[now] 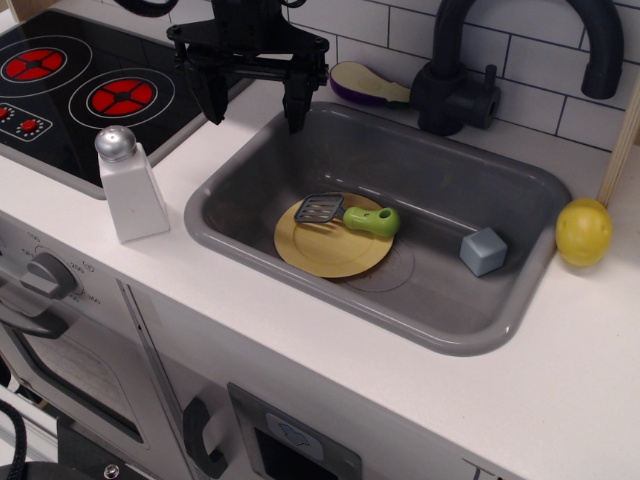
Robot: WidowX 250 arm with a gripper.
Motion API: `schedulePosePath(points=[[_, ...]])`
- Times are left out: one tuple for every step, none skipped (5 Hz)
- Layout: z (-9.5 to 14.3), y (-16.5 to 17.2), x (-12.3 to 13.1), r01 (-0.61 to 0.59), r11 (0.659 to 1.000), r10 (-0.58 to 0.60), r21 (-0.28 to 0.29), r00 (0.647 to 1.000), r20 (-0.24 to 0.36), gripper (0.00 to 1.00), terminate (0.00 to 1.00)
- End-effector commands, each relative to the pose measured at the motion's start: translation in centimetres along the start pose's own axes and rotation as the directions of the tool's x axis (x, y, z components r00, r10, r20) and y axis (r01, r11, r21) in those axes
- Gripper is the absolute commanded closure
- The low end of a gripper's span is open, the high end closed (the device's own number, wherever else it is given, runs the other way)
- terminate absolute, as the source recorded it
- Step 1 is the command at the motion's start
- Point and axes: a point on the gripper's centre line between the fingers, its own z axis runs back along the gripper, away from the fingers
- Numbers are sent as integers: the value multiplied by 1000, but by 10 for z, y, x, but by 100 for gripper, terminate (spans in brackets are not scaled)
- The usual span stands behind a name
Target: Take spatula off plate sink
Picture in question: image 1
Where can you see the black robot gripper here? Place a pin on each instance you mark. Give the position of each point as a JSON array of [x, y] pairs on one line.
[[251, 39]]

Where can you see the green handled grey spatula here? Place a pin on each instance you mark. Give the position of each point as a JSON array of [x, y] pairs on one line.
[[323, 208]]

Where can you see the yellow toy plate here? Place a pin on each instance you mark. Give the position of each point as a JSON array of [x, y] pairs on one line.
[[330, 250]]

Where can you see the grey plastic sink basin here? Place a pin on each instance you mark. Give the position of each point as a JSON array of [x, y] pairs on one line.
[[433, 240]]

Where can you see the purple toy eggplant half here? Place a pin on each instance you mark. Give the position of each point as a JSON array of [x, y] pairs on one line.
[[357, 83]]

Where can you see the white salt shaker silver cap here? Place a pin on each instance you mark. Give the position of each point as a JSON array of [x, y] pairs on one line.
[[136, 204]]

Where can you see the black toy faucet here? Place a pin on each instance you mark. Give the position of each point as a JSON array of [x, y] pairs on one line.
[[447, 99]]

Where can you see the black toy stovetop red burners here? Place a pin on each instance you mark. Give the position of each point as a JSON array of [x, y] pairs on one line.
[[65, 78]]

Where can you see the light blue toy cube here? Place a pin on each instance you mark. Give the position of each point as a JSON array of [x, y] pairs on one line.
[[483, 251]]

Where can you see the grey oven knob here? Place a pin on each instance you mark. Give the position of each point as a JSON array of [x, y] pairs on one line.
[[49, 277]]

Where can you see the yellow toy lemon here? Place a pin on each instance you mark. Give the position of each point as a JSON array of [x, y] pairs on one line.
[[583, 232]]

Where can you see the grey dishwasher control panel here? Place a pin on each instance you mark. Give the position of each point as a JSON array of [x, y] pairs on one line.
[[280, 446]]

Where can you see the grey oven door handle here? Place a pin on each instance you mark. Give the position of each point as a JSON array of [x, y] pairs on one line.
[[30, 313]]

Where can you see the dark grey cabinet handle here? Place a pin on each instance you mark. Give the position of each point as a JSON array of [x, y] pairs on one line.
[[194, 420]]

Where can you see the wooden side post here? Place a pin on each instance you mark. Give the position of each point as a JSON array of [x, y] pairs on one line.
[[625, 141]]

